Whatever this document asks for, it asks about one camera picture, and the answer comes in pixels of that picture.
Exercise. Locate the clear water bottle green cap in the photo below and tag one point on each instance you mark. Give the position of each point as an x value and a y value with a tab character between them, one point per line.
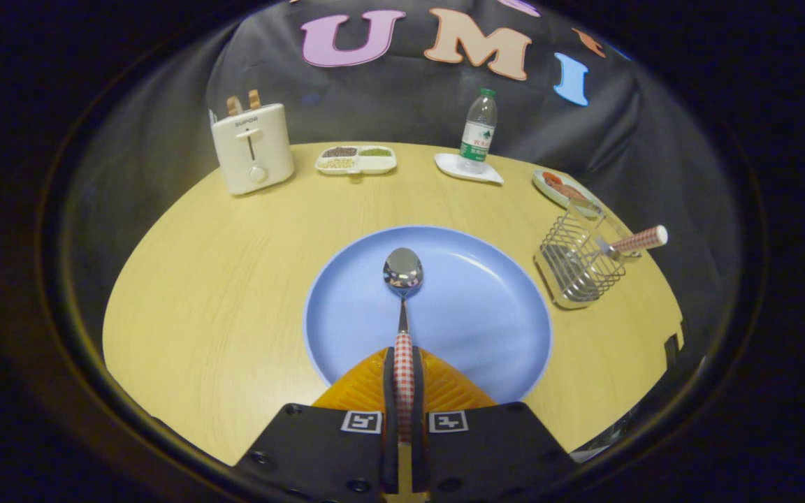
478	133

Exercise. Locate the white square coaster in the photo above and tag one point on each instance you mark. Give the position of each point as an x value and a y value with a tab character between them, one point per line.
448	166

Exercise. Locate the brown toast slice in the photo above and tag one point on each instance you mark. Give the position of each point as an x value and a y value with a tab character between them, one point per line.
234	106
255	100

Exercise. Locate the white divided dish with grains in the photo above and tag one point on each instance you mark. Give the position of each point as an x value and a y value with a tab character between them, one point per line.
355	161

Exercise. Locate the white toaster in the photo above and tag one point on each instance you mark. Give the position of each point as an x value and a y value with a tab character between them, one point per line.
252	150

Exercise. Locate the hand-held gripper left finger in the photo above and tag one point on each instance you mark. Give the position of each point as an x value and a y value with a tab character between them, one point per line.
390	447

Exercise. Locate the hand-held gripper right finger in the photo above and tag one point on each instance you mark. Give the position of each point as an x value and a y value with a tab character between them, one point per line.
418	447

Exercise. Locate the blue round plate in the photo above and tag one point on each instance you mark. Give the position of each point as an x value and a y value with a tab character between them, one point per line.
472	314

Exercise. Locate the white plate with meat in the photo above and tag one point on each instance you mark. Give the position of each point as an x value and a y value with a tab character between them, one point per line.
562	188

